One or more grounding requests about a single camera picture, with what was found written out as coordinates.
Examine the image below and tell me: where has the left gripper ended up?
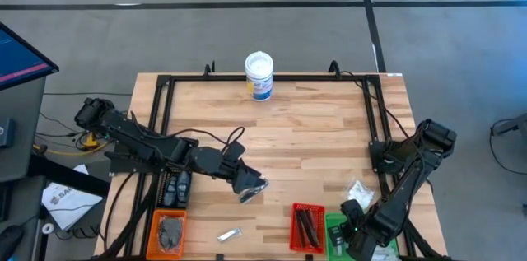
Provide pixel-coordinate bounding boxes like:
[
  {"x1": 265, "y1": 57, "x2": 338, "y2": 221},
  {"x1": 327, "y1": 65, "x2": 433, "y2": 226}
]
[{"x1": 217, "y1": 160, "x2": 269, "y2": 197}]

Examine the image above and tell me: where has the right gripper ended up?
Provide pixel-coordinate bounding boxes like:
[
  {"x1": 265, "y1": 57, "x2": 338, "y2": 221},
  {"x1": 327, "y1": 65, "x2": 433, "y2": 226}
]
[{"x1": 328, "y1": 198, "x2": 380, "y2": 261}]

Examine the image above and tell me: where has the red plastic basket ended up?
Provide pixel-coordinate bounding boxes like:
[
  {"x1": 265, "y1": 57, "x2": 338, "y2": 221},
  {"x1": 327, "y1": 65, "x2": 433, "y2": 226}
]
[{"x1": 289, "y1": 202, "x2": 326, "y2": 254}]

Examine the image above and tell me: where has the clear cotton swab pack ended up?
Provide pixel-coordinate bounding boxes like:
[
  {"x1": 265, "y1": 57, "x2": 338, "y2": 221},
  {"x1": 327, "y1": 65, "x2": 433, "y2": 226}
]
[{"x1": 344, "y1": 179, "x2": 375, "y2": 208}]

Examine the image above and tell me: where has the white printed pouch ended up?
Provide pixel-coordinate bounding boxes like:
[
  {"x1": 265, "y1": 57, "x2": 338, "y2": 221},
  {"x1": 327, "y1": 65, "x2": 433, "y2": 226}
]
[{"x1": 371, "y1": 245, "x2": 399, "y2": 261}]

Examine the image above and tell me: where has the black plastic basket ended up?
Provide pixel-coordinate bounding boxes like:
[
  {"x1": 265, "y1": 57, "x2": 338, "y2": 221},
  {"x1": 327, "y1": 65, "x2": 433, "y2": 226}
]
[{"x1": 156, "y1": 165, "x2": 194, "y2": 209}]

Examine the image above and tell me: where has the orange plastic basket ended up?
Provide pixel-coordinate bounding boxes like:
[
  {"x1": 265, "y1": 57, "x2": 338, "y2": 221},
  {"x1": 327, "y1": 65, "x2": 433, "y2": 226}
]
[{"x1": 146, "y1": 209, "x2": 189, "y2": 261}]

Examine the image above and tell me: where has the disinfecting wipes canister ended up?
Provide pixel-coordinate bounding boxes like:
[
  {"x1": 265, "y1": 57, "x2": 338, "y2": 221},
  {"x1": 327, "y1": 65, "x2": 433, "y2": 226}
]
[{"x1": 244, "y1": 50, "x2": 275, "y2": 102}]

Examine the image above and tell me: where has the white printed booklet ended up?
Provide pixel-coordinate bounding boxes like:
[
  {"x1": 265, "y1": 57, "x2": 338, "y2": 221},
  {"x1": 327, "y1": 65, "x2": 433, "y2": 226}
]
[{"x1": 40, "y1": 165, "x2": 104, "y2": 231}]

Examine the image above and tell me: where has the grey desk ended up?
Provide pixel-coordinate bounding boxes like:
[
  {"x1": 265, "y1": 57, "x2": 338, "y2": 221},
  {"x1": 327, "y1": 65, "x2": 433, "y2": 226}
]
[{"x1": 0, "y1": 76, "x2": 47, "y2": 183}]

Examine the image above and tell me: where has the small black device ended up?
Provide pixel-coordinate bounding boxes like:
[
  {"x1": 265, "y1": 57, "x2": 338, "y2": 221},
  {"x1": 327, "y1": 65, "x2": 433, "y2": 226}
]
[{"x1": 0, "y1": 116, "x2": 16, "y2": 150}]

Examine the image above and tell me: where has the monitor with blue screen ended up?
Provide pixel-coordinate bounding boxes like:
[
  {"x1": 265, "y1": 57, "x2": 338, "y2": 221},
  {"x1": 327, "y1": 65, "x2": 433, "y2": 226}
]
[{"x1": 0, "y1": 21, "x2": 60, "y2": 91}]

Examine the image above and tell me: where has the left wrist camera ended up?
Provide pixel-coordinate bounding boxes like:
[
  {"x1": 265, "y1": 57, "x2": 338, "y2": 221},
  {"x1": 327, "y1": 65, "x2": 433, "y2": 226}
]
[{"x1": 224, "y1": 140, "x2": 247, "y2": 162}]

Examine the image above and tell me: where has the black cable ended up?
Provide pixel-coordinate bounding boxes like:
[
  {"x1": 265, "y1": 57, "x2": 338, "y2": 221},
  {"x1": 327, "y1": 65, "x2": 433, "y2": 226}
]
[
  {"x1": 131, "y1": 110, "x2": 247, "y2": 155},
  {"x1": 339, "y1": 70, "x2": 413, "y2": 142}
]

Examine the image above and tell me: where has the yellow cable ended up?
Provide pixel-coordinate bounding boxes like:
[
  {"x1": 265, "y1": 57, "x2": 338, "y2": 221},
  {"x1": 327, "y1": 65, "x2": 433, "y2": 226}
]
[{"x1": 32, "y1": 133, "x2": 110, "y2": 157}]

